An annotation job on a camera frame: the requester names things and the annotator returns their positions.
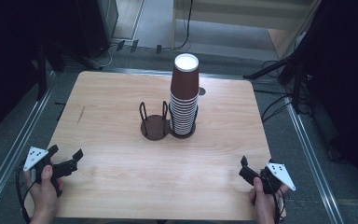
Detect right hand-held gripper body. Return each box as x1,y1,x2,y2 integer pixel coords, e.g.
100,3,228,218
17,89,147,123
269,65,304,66
238,161,296,196

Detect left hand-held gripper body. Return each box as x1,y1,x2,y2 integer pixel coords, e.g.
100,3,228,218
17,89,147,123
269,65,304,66
23,146,79,198

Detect black wire cup holder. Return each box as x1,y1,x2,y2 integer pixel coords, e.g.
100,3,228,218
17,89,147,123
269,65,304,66
138,100,198,142

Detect brown paper cup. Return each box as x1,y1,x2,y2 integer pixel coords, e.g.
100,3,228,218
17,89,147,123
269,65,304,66
170,52,200,102

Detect person's right hand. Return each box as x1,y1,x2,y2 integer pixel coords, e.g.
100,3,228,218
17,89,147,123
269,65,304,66
248,176,290,224

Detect person's left hand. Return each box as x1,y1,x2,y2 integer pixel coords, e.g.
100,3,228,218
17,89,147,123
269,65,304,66
23,165,65,219

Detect black metal stand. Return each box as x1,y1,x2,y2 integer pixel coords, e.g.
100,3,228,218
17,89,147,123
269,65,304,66
35,39,67,101
242,50,310,115

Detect dark curtain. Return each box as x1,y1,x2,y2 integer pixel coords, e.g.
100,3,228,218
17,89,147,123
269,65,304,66
304,0,358,200
0,0,78,144

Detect black cabinet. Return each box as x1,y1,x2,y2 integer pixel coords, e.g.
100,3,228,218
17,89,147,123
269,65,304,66
75,0,119,59

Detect light wooden panel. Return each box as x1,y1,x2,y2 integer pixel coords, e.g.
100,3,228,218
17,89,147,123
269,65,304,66
172,0,322,61

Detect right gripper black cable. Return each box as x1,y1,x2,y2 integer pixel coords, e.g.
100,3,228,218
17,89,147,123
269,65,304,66
271,182,289,224

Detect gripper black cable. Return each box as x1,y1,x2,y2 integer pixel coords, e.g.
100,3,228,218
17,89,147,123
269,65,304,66
14,161,34,224
271,182,289,224

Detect aluminium floor rail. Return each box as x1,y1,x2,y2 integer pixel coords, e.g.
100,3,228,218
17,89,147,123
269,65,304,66
0,70,58,217
286,102,345,224

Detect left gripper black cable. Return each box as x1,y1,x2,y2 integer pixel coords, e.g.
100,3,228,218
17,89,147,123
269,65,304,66
14,161,34,224

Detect black floor cables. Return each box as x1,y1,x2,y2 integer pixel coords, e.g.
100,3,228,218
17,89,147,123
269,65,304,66
254,88,294,123

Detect white floor cable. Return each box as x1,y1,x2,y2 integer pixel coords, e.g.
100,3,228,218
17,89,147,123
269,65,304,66
88,45,114,70

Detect black hanging cable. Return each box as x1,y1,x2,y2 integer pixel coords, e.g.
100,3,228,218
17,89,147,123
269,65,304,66
159,0,195,52

